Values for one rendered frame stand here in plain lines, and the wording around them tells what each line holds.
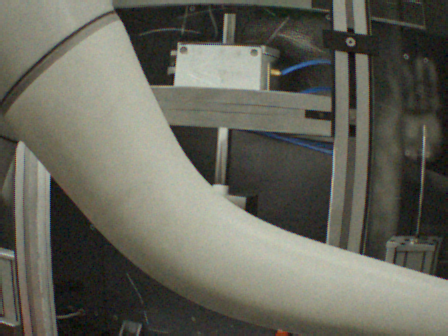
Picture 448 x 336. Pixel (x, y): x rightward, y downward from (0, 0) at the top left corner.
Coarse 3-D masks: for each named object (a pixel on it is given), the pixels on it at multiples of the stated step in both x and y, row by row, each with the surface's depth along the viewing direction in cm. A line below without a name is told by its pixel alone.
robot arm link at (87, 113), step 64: (64, 64) 56; (128, 64) 59; (64, 128) 57; (128, 128) 58; (128, 192) 58; (192, 192) 59; (128, 256) 60; (192, 256) 58; (256, 256) 58; (320, 256) 59; (256, 320) 59; (320, 320) 58; (384, 320) 57
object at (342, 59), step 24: (336, 0) 116; (360, 0) 115; (336, 24) 116; (360, 24) 115; (336, 72) 116; (360, 72) 115; (336, 96) 116; (360, 96) 116; (336, 120) 117; (360, 120) 116; (24, 144) 128; (336, 144) 117; (360, 144) 116; (336, 168) 117; (360, 168) 116; (48, 192) 131; (336, 192) 117; (360, 192) 116; (48, 216) 131; (336, 216) 117; (360, 216) 116; (48, 240) 131; (336, 240) 117; (360, 240) 116; (24, 264) 129; (48, 264) 131; (24, 288) 129; (24, 312) 129
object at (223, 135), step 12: (216, 132) 142; (228, 132) 141; (216, 144) 142; (228, 144) 141; (216, 156) 142; (228, 156) 142; (216, 168) 142; (228, 168) 142; (216, 180) 142; (228, 180) 142; (228, 192) 142; (240, 204) 139; (252, 204) 142
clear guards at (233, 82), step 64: (128, 0) 123; (192, 0) 121; (256, 0) 119; (320, 0) 116; (384, 0) 114; (192, 64) 121; (256, 64) 119; (320, 64) 117; (384, 64) 114; (256, 128) 119; (320, 128) 117; (384, 128) 115; (384, 192) 115; (0, 256) 130; (384, 256) 115; (0, 320) 131
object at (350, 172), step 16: (352, 0) 115; (352, 16) 115; (352, 112) 116; (352, 144) 116; (352, 160) 116; (352, 176) 116; (352, 192) 116; (32, 288) 129; (48, 288) 131; (32, 304) 129; (48, 304) 130; (32, 320) 129
